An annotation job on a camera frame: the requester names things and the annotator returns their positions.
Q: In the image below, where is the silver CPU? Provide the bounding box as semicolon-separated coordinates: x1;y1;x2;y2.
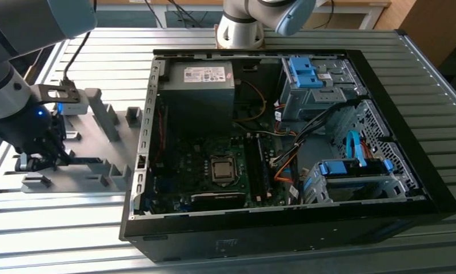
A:
214;161;235;180

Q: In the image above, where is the blue data wire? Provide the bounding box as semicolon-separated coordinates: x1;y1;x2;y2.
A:
343;130;368;168

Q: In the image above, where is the black camera cable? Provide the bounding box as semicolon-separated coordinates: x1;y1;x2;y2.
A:
63;27;97;85

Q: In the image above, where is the yellow wire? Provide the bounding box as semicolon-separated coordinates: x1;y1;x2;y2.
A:
234;80;267;123

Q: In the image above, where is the black graphics card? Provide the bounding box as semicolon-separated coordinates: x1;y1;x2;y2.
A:
188;191;247;212

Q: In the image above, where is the green motherboard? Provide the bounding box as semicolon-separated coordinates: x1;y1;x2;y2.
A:
147;130;290;215

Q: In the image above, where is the blue disk carrier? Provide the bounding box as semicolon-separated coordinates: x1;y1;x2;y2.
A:
318;159;394;176

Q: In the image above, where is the black wire bundle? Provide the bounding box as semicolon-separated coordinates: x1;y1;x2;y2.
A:
269;98;366;168

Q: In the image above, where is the CPU socket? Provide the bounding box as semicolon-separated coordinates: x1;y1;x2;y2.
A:
208;155;240;187

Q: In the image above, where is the black RAM slot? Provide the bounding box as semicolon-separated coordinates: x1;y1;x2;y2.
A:
246;132;261;200

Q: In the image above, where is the grey parts rack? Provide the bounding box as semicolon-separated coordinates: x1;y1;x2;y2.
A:
20;87;143;196

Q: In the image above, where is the orange wire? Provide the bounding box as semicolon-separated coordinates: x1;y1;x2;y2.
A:
273;154;301;183

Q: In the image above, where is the blue drive bay latch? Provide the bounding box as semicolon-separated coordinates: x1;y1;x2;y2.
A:
289;57;323;89

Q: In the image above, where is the wooden cabinet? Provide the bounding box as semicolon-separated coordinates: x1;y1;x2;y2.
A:
372;0;456;68

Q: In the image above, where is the black open PC case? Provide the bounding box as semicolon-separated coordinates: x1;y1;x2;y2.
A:
119;48;456;263

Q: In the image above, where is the grey disk bay cage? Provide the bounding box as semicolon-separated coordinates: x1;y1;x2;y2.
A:
302;158;426;205

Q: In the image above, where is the red wire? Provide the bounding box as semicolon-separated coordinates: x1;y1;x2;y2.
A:
156;109;167;160

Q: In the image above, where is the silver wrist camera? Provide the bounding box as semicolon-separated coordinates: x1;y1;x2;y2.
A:
31;79;91;115

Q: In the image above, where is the grey power supply unit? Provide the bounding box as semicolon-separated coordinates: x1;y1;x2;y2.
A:
159;60;236;136

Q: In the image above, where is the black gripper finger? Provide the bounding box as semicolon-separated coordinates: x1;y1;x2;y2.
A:
15;152;59;174
40;134;76;167

